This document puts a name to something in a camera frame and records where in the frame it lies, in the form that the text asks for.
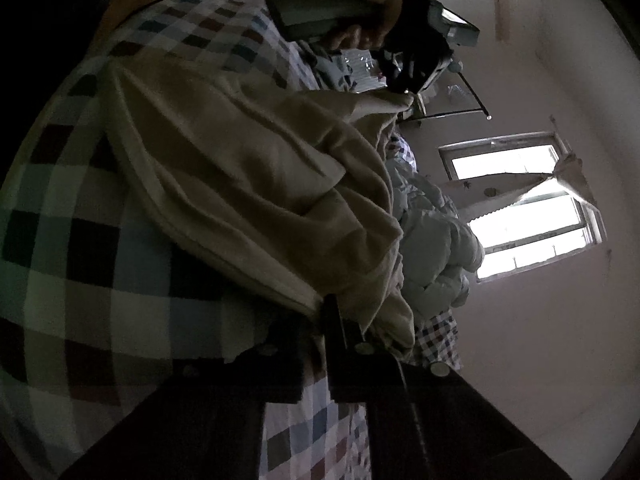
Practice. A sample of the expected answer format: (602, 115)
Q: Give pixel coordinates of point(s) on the beige fleece garment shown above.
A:
(250, 185)

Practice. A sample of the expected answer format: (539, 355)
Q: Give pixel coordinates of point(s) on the metal clothes rack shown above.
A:
(475, 105)

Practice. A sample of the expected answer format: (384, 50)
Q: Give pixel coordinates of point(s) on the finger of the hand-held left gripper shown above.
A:
(400, 72)

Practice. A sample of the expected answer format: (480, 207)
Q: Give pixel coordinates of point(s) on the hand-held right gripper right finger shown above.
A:
(345, 355)

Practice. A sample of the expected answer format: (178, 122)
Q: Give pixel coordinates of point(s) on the checkered bed sheet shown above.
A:
(75, 240)

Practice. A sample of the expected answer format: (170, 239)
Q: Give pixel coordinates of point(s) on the window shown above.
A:
(525, 225)

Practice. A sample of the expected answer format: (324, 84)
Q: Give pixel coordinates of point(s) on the pale green puffy duvet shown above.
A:
(435, 240)

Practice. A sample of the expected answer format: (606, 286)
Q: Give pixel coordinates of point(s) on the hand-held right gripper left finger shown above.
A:
(295, 360)

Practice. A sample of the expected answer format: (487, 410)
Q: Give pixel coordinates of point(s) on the white curtain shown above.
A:
(540, 190)

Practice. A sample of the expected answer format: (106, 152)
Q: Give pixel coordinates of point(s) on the checkered folded quilt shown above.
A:
(440, 340)

